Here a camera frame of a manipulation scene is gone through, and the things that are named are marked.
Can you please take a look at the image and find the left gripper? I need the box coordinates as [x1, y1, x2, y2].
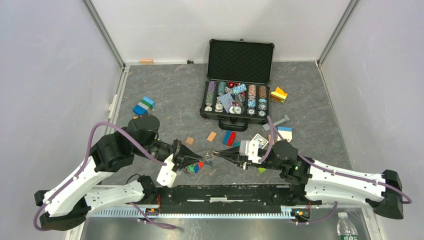
[134, 139, 203, 171]

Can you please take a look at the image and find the blue key tag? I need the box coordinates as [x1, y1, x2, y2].
[194, 163, 201, 174]

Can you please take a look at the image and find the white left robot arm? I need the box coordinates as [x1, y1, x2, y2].
[33, 114, 203, 231]

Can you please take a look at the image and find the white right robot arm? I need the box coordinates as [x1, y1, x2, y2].
[212, 140, 404, 220]

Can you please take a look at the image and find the small wooden cube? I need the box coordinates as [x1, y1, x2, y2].
[185, 137, 195, 147]

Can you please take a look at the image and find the blue red brick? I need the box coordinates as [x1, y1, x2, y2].
[222, 130, 236, 147]

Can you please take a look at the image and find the green cube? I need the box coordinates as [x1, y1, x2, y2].
[257, 167, 266, 174]

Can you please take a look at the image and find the blue playing card box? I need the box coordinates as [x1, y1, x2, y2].
[251, 133, 269, 149]

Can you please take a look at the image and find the orange flat block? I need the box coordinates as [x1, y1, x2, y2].
[206, 131, 217, 142]

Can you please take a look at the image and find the grey plastic bolt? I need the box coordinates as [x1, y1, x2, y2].
[261, 115, 290, 132]

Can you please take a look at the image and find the blue white brick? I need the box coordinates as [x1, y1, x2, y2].
[277, 126, 293, 143]

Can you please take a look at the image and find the black poker chip case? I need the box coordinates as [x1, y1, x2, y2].
[199, 39, 275, 132]

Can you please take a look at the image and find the blue grey green brick stack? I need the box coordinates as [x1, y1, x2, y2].
[132, 96, 156, 116]

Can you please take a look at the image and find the yellow orange brick pile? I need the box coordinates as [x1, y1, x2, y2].
[270, 87, 288, 103]

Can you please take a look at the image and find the wooden block on ledge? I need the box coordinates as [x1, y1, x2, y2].
[139, 59, 154, 65]

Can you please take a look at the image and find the plastic water bottle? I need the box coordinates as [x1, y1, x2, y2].
[337, 212, 359, 240]

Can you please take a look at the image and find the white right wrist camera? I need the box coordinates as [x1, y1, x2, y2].
[239, 140, 262, 164]

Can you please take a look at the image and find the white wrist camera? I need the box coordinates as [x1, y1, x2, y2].
[156, 154, 177, 188]
[239, 140, 262, 164]

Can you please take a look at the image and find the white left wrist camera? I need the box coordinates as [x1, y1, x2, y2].
[156, 154, 177, 188]

